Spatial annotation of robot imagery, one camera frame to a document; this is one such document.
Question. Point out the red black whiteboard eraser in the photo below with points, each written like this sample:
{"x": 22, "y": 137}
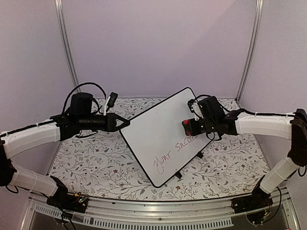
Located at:
{"x": 187, "y": 127}

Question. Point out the white dry-erase whiteboard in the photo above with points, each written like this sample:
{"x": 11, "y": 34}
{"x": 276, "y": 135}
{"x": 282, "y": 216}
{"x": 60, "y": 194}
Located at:
{"x": 158, "y": 141}

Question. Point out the floral patterned table mat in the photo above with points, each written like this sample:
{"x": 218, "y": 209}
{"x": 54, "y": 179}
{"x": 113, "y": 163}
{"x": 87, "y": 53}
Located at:
{"x": 103, "y": 166}

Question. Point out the aluminium front rail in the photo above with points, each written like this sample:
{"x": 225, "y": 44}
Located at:
{"x": 210, "y": 214}

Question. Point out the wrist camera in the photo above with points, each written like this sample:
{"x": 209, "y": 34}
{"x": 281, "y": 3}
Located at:
{"x": 109, "y": 102}
{"x": 195, "y": 109}

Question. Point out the aluminium frame post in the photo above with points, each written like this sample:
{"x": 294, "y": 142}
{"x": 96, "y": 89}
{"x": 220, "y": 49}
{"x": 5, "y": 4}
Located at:
{"x": 65, "y": 41}
{"x": 251, "y": 49}

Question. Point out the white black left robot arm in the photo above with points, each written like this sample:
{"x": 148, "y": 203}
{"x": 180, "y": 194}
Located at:
{"x": 75, "y": 118}

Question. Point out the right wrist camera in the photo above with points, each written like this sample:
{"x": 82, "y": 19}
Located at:
{"x": 195, "y": 109}

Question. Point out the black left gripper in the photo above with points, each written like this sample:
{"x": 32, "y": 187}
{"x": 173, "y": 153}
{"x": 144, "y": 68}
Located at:
{"x": 111, "y": 122}

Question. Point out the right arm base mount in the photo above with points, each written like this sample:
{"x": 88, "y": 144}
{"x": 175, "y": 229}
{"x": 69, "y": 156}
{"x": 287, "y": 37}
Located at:
{"x": 257, "y": 199}

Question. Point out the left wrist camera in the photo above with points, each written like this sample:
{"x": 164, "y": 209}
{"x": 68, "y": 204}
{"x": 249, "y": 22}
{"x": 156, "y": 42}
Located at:
{"x": 109, "y": 102}

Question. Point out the right aluminium frame post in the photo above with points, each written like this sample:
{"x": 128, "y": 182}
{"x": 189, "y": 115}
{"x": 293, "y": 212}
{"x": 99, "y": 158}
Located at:
{"x": 251, "y": 49}

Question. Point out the left aluminium frame post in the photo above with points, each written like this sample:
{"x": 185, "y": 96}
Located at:
{"x": 65, "y": 41}

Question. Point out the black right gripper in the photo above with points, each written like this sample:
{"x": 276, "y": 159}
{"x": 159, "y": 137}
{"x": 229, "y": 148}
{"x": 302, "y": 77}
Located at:
{"x": 194, "y": 130}

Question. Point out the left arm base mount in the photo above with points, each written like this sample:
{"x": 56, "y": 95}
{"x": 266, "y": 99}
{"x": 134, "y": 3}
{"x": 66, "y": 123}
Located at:
{"x": 63, "y": 200}

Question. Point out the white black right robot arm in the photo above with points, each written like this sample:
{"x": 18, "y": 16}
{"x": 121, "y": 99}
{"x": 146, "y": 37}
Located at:
{"x": 211, "y": 117}

